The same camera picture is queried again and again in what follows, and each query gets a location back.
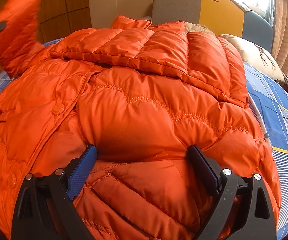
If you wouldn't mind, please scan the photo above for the grey yellow blue headboard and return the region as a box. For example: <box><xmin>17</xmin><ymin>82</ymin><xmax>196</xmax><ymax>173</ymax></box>
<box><xmin>151</xmin><ymin>0</ymin><xmax>274</xmax><ymax>53</ymax></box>

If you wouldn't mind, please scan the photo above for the beige pillow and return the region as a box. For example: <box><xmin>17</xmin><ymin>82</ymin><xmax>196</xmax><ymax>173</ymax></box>
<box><xmin>185</xmin><ymin>22</ymin><xmax>216</xmax><ymax>35</ymax></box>

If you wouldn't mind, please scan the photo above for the blue plaid bed sheet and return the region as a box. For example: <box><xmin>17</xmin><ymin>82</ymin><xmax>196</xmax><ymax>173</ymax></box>
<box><xmin>0</xmin><ymin>39</ymin><xmax>288</xmax><ymax>240</ymax></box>

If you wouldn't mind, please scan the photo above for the white printed pillow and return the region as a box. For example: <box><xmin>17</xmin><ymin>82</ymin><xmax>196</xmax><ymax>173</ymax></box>
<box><xmin>219</xmin><ymin>34</ymin><xmax>288</xmax><ymax>98</ymax></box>

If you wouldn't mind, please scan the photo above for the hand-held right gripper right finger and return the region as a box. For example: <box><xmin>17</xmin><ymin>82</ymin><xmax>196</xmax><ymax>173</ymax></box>
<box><xmin>188</xmin><ymin>144</ymin><xmax>277</xmax><ymax>240</ymax></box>

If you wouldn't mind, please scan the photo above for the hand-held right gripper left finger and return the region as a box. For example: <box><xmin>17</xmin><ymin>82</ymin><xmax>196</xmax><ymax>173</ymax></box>
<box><xmin>11</xmin><ymin>144</ymin><xmax>98</xmax><ymax>240</ymax></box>

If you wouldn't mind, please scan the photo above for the orange puffer jacket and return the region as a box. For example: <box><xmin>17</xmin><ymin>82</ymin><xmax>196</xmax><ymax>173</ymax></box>
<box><xmin>0</xmin><ymin>0</ymin><xmax>282</xmax><ymax>240</ymax></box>

